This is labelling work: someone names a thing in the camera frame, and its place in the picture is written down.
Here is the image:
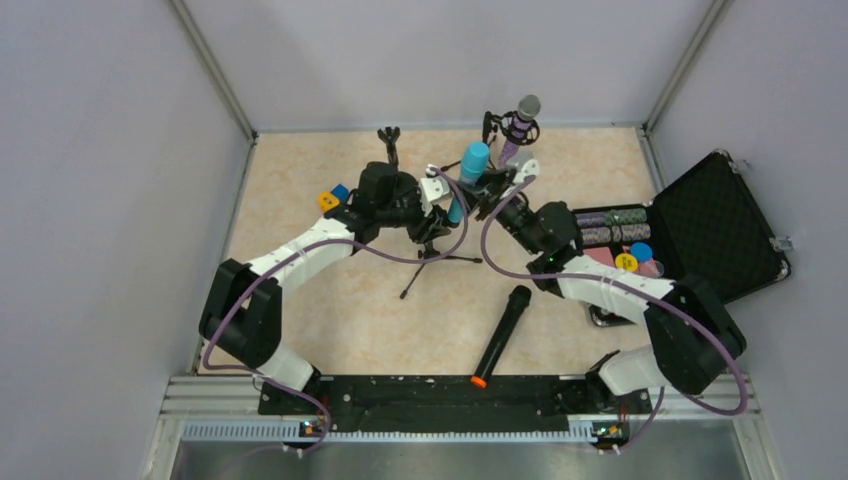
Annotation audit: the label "tripod stand with clip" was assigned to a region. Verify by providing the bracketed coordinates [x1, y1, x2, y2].
[399, 241, 483, 300]

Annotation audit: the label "blue plastic tube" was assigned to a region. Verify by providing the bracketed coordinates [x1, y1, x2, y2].
[448, 141, 490, 225]

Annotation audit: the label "tripod stand with shock mount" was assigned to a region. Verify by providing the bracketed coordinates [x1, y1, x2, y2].
[482, 111, 504, 168]

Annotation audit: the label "round base clamp stand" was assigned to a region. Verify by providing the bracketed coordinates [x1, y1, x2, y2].
[377, 126, 401, 166]

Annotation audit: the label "purple glitter microphone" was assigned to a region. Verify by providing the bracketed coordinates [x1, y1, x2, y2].
[497, 94, 541, 168]

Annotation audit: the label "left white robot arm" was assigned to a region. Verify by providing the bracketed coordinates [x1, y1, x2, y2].
[199, 162, 462, 391]

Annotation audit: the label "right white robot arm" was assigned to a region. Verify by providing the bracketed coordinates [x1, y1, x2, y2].
[458, 170, 747, 398]

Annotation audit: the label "black microphone orange end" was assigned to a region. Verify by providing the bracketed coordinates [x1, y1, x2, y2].
[470, 285, 532, 389]

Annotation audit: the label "pink block in case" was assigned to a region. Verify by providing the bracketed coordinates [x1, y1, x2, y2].
[583, 247, 615, 266]

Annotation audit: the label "poker chip stacks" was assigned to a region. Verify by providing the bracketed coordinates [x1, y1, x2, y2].
[576, 208, 652, 245]

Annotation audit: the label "blue toy brick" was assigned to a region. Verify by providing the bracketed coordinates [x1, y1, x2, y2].
[330, 184, 350, 203]

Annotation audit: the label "yellow round chip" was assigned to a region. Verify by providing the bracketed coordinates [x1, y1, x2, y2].
[614, 253, 640, 272]

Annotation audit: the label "yellow traffic light brick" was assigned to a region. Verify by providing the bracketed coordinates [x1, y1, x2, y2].
[318, 192, 340, 213]

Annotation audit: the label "blue round chip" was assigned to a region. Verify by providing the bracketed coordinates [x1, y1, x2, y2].
[629, 242, 654, 263]

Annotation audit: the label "open black carrying case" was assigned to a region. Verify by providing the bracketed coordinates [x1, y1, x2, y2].
[575, 149, 792, 303]

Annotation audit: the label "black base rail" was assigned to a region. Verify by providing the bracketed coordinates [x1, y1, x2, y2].
[258, 375, 652, 434]

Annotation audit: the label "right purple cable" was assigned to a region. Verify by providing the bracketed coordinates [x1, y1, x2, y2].
[479, 173, 750, 456]

